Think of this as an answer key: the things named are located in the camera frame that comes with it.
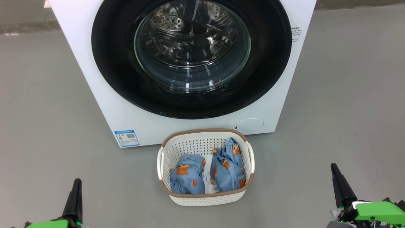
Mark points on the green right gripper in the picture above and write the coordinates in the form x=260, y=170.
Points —
x=379, y=212

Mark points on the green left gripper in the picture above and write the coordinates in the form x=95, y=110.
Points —
x=47, y=224

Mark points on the blue cartoon-print garment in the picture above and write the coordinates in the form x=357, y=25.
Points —
x=186, y=177
x=229, y=171

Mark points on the black-rimmed glass washer door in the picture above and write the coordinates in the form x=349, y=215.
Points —
x=110, y=63

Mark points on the white front-load washing machine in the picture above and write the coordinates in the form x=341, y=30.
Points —
x=133, y=126

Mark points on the washing machine steel drum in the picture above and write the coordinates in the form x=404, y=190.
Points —
x=167, y=19

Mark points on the blue energy label sticker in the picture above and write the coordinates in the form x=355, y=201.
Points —
x=126, y=138

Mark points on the round white filter cover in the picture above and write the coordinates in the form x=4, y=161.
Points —
x=250, y=124

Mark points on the white perforated laundry basket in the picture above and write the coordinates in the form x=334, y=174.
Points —
x=196, y=199

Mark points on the paper basket label sticker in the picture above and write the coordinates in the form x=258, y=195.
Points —
x=207, y=179

